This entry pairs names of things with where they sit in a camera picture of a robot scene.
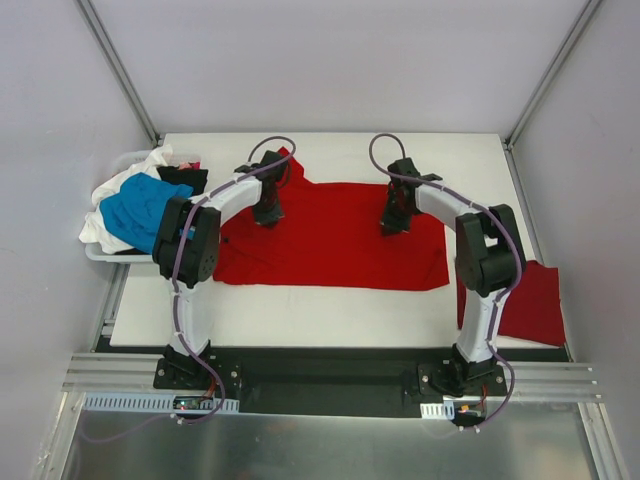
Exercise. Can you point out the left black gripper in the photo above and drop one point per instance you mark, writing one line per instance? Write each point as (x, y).
(268, 213)

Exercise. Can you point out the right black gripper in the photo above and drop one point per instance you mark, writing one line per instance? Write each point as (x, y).
(394, 220)

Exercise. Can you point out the bright red t shirt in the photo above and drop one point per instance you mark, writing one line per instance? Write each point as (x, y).
(330, 236)

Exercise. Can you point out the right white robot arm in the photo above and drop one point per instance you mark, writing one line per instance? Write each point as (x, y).
(489, 262)

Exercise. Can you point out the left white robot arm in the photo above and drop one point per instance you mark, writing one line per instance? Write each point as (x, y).
(186, 250)

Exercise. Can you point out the pink garment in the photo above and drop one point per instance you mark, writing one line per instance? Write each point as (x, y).
(190, 166)

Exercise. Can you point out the blue t shirt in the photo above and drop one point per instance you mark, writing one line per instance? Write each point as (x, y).
(138, 209)

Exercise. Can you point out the white plastic laundry basket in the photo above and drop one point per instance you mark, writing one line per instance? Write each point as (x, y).
(93, 251)

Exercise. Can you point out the folded dark red t shirt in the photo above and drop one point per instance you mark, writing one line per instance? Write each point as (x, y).
(533, 311)

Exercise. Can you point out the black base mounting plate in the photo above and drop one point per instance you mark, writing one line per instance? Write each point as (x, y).
(384, 401)

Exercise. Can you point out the white t shirt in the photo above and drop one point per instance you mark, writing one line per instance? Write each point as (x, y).
(105, 220)

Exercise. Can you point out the right white cable duct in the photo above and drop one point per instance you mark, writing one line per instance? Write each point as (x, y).
(438, 411)

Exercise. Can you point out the white cable duct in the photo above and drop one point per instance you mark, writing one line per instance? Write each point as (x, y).
(438, 411)
(157, 403)

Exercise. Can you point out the left white cable duct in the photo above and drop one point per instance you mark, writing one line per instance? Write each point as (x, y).
(157, 403)

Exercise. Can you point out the aluminium frame rail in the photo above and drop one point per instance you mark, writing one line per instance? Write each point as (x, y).
(249, 369)

